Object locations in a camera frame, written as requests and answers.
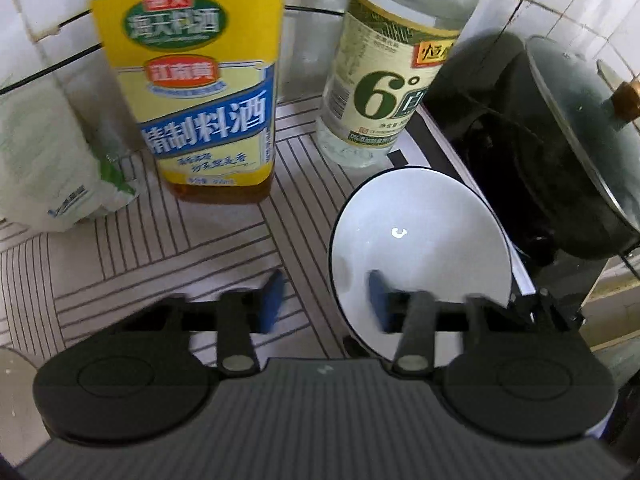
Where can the white salt bag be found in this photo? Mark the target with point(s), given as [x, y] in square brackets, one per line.
[50, 160]

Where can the striped table cloth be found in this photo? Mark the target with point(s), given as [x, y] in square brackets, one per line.
[150, 270]

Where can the black gas stove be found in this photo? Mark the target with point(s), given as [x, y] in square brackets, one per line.
[550, 285]

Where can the white ribbed bowl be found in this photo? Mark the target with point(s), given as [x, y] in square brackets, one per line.
[425, 240]

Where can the black pot with glass lid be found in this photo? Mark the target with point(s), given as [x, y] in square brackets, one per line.
[550, 150]

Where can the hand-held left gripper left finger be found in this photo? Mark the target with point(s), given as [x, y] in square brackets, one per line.
[270, 302]

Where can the yellow label cooking wine bottle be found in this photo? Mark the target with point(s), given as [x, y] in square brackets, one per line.
[200, 90]

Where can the clear vinegar bottle yellow cap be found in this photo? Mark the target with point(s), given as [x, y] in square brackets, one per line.
[385, 75]

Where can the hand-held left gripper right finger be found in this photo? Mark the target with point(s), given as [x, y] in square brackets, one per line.
[378, 305]

